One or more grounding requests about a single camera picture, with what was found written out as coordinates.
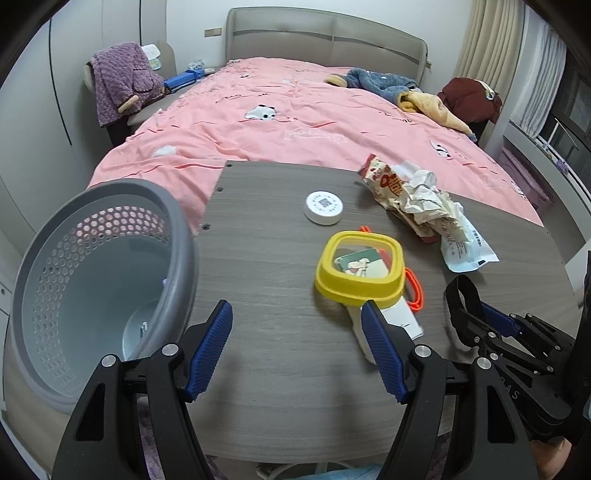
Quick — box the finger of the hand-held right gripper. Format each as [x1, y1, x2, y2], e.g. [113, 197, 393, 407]
[482, 304, 523, 336]
[444, 275, 486, 352]

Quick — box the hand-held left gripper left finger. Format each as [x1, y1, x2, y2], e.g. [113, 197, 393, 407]
[51, 300, 234, 480]

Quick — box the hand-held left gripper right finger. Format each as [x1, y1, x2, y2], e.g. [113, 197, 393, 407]
[360, 299, 541, 480]

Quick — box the white plastic packet blue edge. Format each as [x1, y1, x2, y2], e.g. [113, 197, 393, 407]
[438, 217, 500, 273]

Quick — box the white paper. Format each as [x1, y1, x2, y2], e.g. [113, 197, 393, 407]
[396, 161, 465, 241]

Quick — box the white round disc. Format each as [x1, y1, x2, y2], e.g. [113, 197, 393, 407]
[304, 190, 345, 226]

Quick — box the cream and red snack packet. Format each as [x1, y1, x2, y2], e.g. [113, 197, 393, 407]
[358, 154, 416, 210]

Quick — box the grey perforated plastic basket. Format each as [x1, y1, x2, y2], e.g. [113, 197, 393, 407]
[7, 179, 199, 414]

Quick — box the person's right hand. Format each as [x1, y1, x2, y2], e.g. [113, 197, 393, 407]
[530, 438, 578, 480]

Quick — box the white badge card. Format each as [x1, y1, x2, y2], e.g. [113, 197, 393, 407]
[381, 295, 424, 340]

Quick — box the yellow-lidded clear container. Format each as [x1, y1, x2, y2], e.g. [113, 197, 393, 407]
[315, 231, 407, 365]

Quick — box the yellow fleece garment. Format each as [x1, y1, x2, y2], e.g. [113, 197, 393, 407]
[398, 91, 476, 137]

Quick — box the maroon jacket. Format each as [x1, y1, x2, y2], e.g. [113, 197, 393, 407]
[438, 77, 503, 125]

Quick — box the bed with pink cover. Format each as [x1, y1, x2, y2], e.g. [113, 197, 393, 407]
[88, 56, 546, 232]

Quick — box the dark window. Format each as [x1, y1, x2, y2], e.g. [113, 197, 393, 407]
[547, 44, 591, 158]

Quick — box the white sheer curtain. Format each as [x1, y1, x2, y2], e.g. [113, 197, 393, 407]
[519, 28, 568, 139]

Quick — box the blue fleece robe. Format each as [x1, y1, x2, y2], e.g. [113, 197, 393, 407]
[324, 68, 419, 104]

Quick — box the blue long box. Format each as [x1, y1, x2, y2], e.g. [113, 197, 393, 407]
[164, 69, 206, 90]

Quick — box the beige curtain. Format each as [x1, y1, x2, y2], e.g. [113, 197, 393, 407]
[455, 0, 532, 95]

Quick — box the purple fleece robe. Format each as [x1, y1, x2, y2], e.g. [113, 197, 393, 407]
[91, 43, 167, 127]

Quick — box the beige chair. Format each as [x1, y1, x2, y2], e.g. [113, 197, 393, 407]
[83, 41, 178, 139]

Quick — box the white wardrobe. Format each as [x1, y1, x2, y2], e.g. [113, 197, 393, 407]
[0, 0, 169, 296]

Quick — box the grey padded headboard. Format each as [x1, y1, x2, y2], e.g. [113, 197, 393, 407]
[225, 7, 428, 86]

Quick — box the orange lanyard cord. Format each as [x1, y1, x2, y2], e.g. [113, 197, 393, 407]
[360, 225, 426, 312]

